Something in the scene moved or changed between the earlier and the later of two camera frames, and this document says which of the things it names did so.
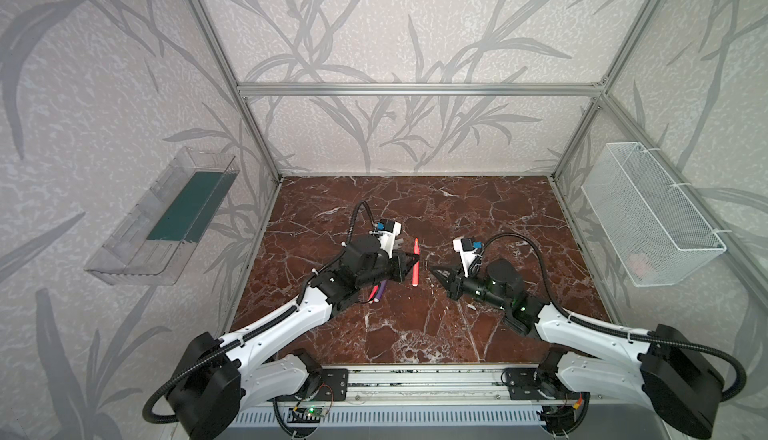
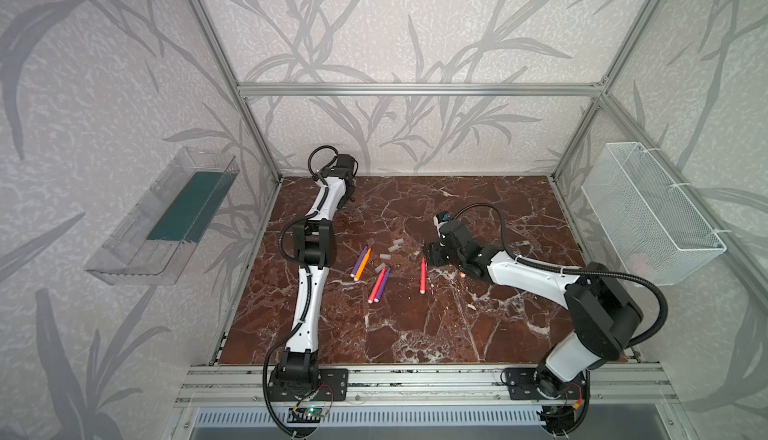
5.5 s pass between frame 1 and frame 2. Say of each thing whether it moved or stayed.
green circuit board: stayed
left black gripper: moved
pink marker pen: stayed
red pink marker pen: moved
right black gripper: moved
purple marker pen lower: stayed
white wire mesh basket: stayed
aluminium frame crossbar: stayed
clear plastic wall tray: stayed
